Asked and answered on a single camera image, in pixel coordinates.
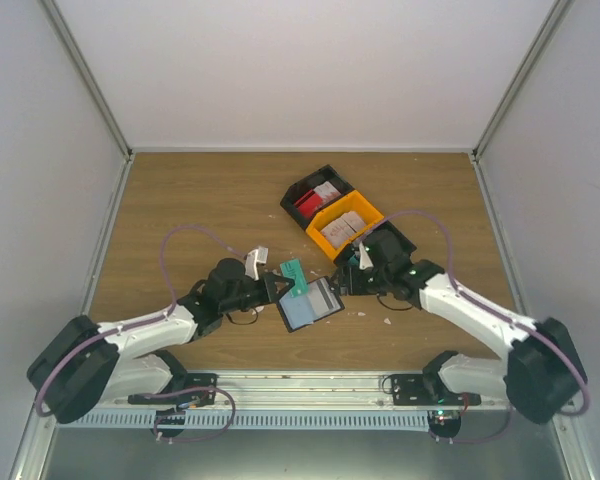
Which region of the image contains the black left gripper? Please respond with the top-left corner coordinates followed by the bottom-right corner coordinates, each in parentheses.
top-left (221, 271), bottom-right (294, 314)

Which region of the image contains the teal VIP card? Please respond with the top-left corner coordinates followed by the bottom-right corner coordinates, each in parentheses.
top-left (280, 258), bottom-right (309, 298)

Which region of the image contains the black leather card holder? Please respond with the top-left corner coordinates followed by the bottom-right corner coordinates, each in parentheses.
top-left (277, 276), bottom-right (344, 333)

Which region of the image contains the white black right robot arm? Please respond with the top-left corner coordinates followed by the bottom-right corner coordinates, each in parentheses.
top-left (333, 229), bottom-right (590, 424)

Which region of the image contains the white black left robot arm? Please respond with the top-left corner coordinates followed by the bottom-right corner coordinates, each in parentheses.
top-left (26, 258), bottom-right (295, 424)

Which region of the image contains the black right card bin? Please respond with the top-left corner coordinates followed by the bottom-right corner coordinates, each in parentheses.
top-left (353, 222), bottom-right (417, 267)

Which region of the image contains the black card bin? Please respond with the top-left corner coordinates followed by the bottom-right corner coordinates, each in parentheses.
top-left (353, 222), bottom-right (417, 267)
top-left (280, 165), bottom-right (354, 230)

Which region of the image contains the yellow middle card bin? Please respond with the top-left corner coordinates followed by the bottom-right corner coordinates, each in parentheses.
top-left (305, 190), bottom-right (385, 262)

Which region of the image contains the red white card stack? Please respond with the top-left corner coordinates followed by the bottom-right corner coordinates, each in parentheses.
top-left (294, 181), bottom-right (341, 218)

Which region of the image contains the black left card bin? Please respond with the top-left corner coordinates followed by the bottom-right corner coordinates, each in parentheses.
top-left (280, 165), bottom-right (354, 230)

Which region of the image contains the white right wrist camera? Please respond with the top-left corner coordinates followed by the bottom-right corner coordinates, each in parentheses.
top-left (358, 243), bottom-right (374, 270)

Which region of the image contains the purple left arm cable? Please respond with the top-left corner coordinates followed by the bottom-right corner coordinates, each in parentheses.
top-left (34, 223), bottom-right (251, 417)

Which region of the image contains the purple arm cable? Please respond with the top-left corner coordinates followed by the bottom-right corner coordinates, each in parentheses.
top-left (354, 209), bottom-right (591, 416)
top-left (34, 223), bottom-right (251, 417)

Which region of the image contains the aluminium mounting rail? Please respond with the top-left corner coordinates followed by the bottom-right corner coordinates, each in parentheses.
top-left (34, 367), bottom-right (576, 407)

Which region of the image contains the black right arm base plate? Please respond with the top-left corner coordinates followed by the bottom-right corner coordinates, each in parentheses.
top-left (380, 373), bottom-right (481, 407)

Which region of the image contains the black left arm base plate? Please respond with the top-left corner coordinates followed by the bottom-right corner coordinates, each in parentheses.
top-left (126, 372), bottom-right (218, 406)

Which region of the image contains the grey slotted cable duct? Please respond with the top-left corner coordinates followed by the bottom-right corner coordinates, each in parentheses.
top-left (67, 408), bottom-right (429, 432)

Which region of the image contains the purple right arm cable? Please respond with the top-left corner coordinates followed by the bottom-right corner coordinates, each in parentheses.
top-left (354, 209), bottom-right (591, 416)

